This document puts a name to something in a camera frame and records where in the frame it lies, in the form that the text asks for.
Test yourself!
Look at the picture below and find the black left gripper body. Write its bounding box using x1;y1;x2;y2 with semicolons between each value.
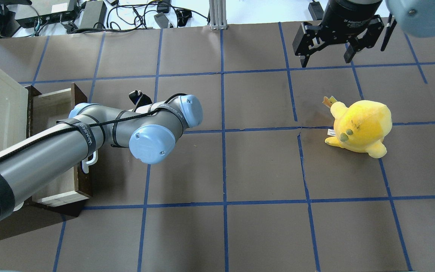
128;91;153;112

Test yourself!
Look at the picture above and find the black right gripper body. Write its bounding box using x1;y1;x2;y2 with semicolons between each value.
320;0;382;36

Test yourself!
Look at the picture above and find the white drawer handle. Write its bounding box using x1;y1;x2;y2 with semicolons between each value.
80;150;99;174

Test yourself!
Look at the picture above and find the dark wooden drawer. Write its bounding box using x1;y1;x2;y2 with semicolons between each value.
26;83;92;207

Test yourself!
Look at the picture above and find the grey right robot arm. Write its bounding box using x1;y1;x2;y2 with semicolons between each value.
292;0;435;68

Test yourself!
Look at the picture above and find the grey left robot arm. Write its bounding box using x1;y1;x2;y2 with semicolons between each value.
0;93;204;221

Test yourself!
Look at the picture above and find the black power brick right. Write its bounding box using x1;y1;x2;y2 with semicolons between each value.
308;0;324;20

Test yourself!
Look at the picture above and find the grey power adapter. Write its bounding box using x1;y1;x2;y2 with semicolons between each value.
154;12;174;29

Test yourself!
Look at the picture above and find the yellow plush toy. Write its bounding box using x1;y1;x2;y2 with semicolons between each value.
323;96;393;159

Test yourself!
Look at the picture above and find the grey power brick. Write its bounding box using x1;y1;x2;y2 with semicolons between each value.
78;0;107;29

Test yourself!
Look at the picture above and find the black cables bundle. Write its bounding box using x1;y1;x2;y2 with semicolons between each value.
63;0;210;34

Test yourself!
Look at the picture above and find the aluminium frame post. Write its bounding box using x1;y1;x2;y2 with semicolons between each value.
208;0;228;30

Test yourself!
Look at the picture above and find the black network switch box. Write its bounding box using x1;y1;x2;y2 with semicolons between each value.
14;0;80;29

